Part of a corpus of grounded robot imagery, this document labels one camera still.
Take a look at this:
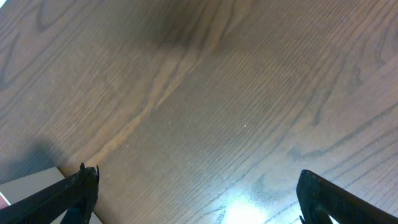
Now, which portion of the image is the white box with pink interior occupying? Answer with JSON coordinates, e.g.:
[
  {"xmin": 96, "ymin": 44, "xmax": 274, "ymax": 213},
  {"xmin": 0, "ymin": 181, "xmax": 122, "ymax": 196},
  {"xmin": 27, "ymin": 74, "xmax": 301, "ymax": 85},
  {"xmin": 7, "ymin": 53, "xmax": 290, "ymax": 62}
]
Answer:
[{"xmin": 1, "ymin": 167, "xmax": 101, "ymax": 224}]

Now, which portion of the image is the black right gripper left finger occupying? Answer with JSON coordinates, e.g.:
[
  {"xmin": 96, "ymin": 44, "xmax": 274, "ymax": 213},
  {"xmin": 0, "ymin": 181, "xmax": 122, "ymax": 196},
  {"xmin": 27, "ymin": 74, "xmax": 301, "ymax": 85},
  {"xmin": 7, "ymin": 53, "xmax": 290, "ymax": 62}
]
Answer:
[{"xmin": 1, "ymin": 164, "xmax": 100, "ymax": 224}]

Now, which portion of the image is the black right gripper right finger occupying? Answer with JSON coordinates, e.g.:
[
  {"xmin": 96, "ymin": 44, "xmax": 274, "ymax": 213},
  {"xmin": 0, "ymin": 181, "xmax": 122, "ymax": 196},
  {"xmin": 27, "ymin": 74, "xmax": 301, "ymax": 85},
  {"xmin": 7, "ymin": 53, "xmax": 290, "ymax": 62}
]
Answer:
[{"xmin": 296, "ymin": 170, "xmax": 397, "ymax": 224}]

